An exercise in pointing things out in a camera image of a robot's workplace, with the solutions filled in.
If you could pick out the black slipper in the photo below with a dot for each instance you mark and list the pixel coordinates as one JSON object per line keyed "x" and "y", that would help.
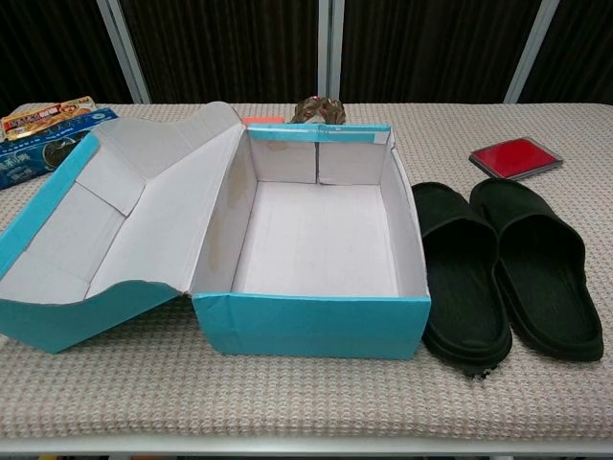
{"x": 551, "y": 287}
{"x": 460, "y": 287}

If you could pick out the white blue shoebox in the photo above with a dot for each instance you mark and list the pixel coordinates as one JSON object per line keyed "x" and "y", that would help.
{"x": 306, "y": 326}

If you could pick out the yellow orange snack packet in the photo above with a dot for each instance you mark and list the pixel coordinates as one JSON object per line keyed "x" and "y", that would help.
{"x": 43, "y": 120}

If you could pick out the blue cookie package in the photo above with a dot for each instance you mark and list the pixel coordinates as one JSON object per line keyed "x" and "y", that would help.
{"x": 29, "y": 163}

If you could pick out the orange sticky note block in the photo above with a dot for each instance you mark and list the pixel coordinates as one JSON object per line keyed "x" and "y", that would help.
{"x": 263, "y": 121}

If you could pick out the crumpled foil snack wrapper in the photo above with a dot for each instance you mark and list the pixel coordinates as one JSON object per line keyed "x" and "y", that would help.
{"x": 316, "y": 112}

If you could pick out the beige woven table cloth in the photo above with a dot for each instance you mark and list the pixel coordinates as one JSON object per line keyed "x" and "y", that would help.
{"x": 306, "y": 397}

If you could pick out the dark ribbed partition panel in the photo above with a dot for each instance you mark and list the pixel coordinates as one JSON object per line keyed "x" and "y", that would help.
{"x": 230, "y": 48}
{"x": 431, "y": 48}
{"x": 48, "y": 48}
{"x": 584, "y": 48}

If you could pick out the red flat stamp pad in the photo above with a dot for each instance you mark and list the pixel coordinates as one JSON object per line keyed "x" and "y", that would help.
{"x": 517, "y": 155}

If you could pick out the grey metal partition post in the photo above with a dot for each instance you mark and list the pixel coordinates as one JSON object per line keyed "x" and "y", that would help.
{"x": 122, "y": 48}
{"x": 531, "y": 48}
{"x": 329, "y": 48}

